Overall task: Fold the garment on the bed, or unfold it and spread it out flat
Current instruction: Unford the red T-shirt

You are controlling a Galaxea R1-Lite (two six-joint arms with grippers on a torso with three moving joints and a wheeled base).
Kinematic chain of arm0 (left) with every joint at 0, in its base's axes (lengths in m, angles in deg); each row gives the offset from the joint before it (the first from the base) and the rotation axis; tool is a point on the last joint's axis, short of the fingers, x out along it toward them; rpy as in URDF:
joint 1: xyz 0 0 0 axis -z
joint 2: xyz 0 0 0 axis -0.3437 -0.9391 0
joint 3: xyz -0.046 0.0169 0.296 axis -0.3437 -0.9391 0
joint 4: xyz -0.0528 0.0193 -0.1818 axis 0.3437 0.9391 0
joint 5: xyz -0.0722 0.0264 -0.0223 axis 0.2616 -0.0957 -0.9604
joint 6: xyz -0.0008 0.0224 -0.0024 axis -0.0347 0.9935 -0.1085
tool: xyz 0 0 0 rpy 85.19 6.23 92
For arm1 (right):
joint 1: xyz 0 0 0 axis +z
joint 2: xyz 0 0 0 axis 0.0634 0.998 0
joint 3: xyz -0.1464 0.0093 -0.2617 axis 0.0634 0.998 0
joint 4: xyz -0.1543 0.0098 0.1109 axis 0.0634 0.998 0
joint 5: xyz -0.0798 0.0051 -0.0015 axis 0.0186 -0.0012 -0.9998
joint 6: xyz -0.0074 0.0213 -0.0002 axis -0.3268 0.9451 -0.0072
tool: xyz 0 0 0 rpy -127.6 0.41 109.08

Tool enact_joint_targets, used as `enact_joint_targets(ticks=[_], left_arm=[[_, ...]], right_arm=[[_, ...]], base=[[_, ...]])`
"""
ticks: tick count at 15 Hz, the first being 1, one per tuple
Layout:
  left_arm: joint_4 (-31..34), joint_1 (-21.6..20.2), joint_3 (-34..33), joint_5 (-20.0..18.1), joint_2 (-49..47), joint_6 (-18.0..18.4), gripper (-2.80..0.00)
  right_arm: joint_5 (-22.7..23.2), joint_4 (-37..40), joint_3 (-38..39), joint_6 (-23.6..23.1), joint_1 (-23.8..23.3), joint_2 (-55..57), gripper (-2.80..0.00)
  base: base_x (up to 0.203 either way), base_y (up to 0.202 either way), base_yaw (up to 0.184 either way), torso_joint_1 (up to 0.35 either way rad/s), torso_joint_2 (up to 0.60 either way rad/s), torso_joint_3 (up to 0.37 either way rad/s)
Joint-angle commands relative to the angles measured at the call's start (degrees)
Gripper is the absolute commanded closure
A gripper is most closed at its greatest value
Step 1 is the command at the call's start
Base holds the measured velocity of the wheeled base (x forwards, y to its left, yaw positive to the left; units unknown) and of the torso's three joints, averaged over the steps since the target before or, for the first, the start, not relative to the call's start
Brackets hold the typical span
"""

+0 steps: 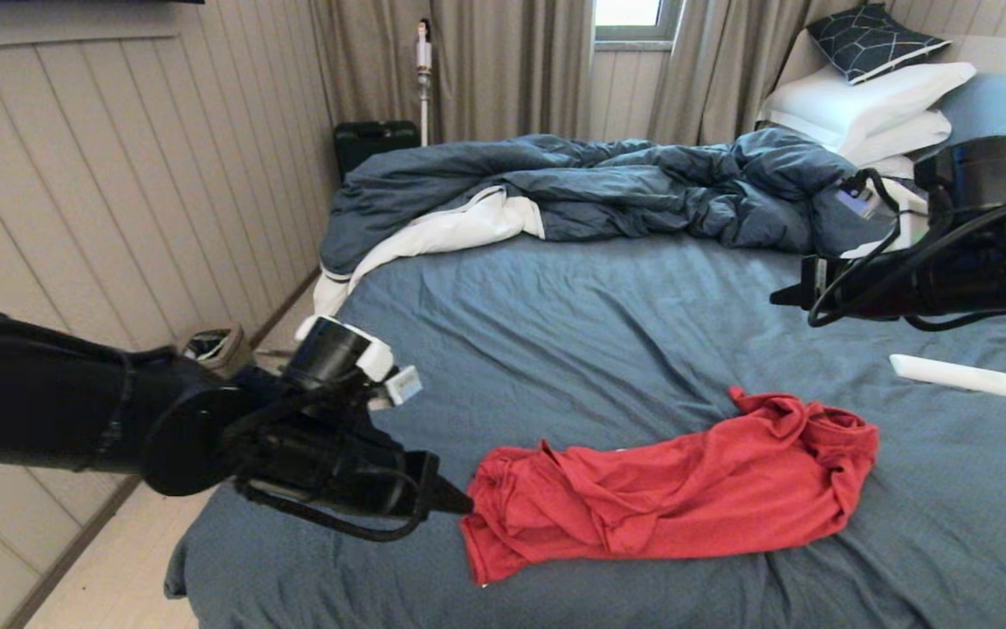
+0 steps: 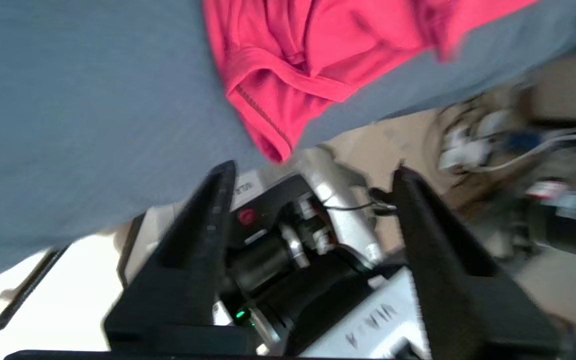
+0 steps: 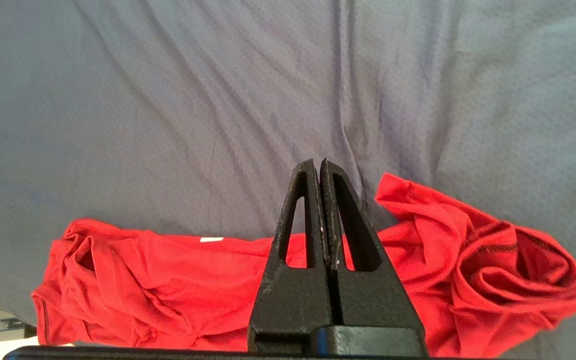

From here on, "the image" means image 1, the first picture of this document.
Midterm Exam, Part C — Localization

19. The large white pillow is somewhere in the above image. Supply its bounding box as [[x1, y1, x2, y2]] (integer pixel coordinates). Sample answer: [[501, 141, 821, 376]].
[[758, 61, 977, 156]]

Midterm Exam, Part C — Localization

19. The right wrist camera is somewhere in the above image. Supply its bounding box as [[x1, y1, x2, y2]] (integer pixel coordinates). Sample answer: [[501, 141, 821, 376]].
[[835, 135, 1006, 259]]

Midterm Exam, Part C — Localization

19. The black hard case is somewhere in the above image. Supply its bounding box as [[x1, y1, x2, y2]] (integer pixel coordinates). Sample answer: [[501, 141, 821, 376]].
[[333, 120, 421, 180]]

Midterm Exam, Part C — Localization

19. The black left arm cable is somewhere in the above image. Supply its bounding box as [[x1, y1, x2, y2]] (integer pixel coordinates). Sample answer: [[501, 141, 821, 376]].
[[0, 310, 431, 543]]

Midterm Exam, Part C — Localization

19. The beige curtain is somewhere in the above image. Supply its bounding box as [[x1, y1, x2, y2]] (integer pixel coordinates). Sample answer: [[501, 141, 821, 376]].
[[309, 0, 596, 146], [647, 0, 862, 146]]

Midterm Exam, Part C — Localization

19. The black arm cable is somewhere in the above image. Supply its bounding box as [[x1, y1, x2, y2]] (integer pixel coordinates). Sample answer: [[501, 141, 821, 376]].
[[0, 310, 431, 543], [807, 170, 1006, 333]]

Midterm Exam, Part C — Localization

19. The dark blue crumpled duvet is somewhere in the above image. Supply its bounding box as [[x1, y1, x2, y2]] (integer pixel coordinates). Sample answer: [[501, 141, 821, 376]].
[[320, 127, 936, 276]]

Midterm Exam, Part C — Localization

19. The white flat remote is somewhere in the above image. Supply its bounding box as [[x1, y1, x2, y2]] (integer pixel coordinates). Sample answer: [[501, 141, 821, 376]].
[[890, 354, 1006, 400]]

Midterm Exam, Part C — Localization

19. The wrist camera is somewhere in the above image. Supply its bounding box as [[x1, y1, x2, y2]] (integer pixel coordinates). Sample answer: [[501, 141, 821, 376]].
[[280, 314, 424, 411], [835, 135, 1006, 259]]

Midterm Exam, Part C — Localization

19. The white stick vacuum cleaner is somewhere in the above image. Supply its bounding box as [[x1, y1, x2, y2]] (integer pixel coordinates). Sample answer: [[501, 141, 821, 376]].
[[417, 19, 433, 145]]

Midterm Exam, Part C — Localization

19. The dark patterned cushion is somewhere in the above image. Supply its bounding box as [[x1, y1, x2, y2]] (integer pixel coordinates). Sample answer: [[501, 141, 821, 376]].
[[806, 4, 952, 86]]

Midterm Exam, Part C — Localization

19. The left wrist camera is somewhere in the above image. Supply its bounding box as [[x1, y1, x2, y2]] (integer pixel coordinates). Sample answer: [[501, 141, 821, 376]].
[[280, 314, 424, 411]]

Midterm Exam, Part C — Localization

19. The grey framed window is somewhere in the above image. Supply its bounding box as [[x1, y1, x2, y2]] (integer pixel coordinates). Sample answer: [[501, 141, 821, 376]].
[[595, 0, 684, 50]]

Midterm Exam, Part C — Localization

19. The bronze trash bin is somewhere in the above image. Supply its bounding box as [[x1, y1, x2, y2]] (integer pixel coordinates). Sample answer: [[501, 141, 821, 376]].
[[184, 325, 249, 370]]

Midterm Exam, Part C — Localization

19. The red t-shirt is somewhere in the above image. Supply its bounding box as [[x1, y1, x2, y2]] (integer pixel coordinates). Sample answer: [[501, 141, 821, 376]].
[[459, 387, 879, 586]]

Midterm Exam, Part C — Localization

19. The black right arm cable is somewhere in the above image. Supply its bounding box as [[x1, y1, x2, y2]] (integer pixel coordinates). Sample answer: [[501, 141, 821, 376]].
[[807, 170, 1006, 333]]

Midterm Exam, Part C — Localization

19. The white bed linen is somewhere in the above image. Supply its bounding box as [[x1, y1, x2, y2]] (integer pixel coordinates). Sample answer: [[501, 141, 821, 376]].
[[312, 185, 546, 339]]

